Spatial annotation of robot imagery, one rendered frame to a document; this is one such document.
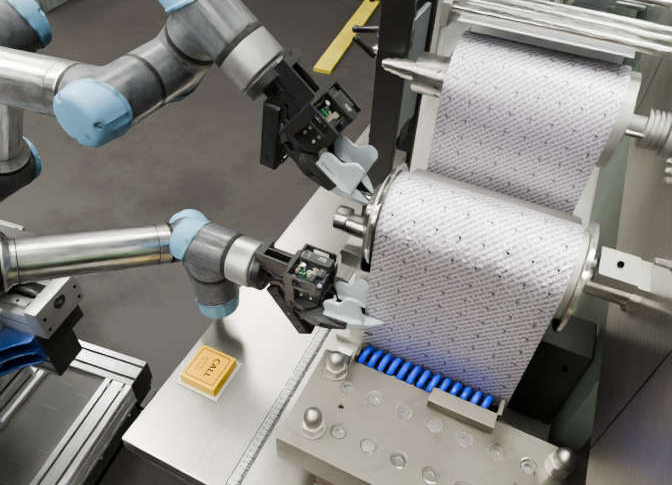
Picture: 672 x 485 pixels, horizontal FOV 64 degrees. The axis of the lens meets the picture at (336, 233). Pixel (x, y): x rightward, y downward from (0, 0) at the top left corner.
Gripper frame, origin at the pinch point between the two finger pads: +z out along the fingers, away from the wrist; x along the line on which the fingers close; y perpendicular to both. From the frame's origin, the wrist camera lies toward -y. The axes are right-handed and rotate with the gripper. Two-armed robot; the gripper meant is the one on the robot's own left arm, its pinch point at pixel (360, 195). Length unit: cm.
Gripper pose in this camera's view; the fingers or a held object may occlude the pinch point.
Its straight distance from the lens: 74.5
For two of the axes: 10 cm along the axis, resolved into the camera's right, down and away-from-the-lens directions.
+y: 6.0, -3.5, -7.2
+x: 4.3, -6.2, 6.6
